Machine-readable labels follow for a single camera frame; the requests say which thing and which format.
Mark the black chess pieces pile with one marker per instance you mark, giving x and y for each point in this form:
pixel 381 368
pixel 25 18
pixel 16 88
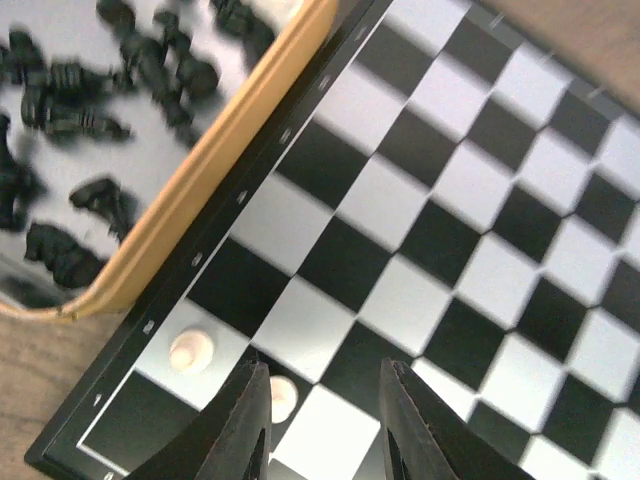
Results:
pixel 100 103

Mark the black and silver chessboard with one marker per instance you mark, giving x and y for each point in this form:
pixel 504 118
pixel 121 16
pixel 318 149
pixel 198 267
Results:
pixel 445 193

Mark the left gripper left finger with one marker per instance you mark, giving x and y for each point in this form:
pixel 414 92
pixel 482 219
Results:
pixel 230 437

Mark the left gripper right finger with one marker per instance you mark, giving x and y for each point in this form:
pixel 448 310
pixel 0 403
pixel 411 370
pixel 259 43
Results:
pixel 424 439

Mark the white pawn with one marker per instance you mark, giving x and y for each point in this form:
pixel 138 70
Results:
pixel 192 350
pixel 284 398

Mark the yellow tin tray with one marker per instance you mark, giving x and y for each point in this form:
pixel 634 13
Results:
pixel 160 228

